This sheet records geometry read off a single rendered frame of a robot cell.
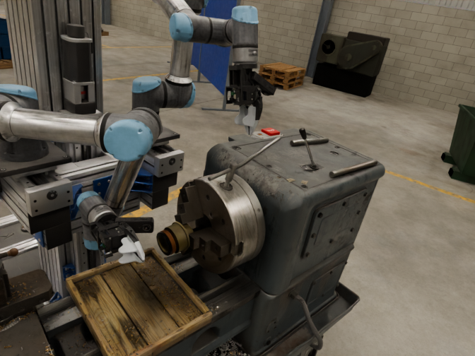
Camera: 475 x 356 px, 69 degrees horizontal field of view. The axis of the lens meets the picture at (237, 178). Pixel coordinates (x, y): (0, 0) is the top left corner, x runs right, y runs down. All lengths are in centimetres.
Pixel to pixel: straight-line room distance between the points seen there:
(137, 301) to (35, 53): 93
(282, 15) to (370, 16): 269
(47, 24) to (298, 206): 106
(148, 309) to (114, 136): 52
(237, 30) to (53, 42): 72
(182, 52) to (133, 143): 63
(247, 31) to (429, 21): 998
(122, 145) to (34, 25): 62
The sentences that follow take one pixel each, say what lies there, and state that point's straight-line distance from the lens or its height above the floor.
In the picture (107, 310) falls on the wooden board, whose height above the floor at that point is 89.
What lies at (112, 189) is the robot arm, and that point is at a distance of 126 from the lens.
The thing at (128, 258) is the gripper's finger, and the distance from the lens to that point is 102.
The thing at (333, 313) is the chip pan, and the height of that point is 54.
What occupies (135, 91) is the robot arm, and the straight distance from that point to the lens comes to 152.
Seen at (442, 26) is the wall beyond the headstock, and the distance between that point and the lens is 1088.
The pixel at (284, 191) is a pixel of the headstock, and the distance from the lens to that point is 106.
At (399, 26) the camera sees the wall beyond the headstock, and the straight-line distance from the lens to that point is 1100.
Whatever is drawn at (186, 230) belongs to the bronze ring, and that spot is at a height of 111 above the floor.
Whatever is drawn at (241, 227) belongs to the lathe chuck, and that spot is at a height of 116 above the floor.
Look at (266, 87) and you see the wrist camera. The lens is 109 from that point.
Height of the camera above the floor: 173
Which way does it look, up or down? 27 degrees down
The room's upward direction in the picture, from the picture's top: 10 degrees clockwise
